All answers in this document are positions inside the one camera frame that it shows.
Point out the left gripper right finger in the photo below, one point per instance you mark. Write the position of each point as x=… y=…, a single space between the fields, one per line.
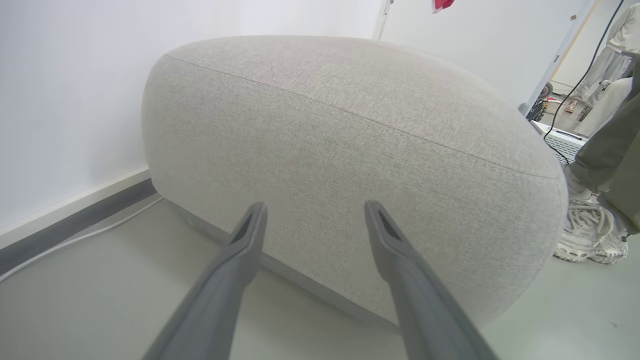
x=425 y=310

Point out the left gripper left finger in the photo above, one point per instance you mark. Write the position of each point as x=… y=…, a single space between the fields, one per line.
x=215 y=300

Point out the red cloth item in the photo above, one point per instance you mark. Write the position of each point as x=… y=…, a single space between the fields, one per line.
x=441 y=5

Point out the light grey fabric sofa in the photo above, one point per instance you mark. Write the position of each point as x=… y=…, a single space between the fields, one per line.
x=325 y=125

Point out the white chunky sneaker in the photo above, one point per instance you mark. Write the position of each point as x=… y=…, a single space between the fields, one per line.
x=590 y=235

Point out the white perforated panel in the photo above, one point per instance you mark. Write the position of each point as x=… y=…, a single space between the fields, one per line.
x=562 y=142

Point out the olive trouser leg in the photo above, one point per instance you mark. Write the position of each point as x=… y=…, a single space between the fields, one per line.
x=612 y=150

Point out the person in beige clothes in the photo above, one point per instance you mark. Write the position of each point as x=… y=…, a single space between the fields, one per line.
x=607 y=65

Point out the white metal frame post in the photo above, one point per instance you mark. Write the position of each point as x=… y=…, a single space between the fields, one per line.
x=382 y=20
x=560 y=55

